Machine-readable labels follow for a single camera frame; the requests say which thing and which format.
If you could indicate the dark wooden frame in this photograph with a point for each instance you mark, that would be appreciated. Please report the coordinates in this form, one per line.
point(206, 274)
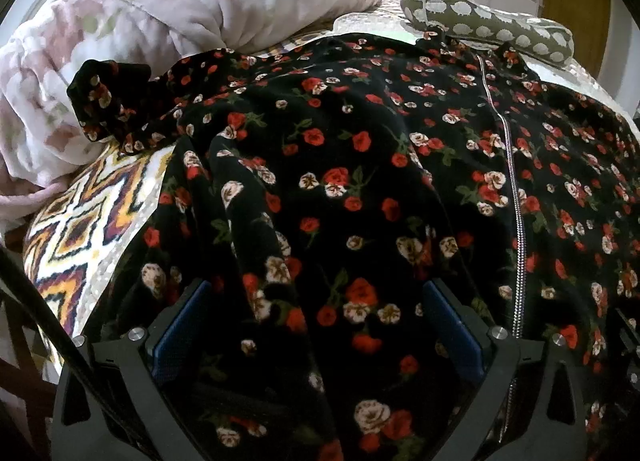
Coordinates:
point(20, 356)

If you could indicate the green pillow with white print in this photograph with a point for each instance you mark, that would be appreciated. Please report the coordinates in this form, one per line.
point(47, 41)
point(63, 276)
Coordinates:
point(500, 23)

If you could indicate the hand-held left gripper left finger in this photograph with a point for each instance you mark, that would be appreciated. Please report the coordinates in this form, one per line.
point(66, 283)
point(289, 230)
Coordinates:
point(179, 341)

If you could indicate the light printed bed sheet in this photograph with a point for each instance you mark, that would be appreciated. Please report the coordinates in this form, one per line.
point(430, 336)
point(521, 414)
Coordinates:
point(590, 86)

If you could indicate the zigzag patterned blanket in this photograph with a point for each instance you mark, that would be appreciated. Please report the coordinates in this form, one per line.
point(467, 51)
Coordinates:
point(85, 221)

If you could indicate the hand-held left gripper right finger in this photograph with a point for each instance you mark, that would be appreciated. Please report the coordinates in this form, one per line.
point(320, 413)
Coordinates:
point(452, 336)

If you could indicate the black floral garment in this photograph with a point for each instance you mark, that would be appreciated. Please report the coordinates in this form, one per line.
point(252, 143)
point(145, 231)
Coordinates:
point(350, 141)

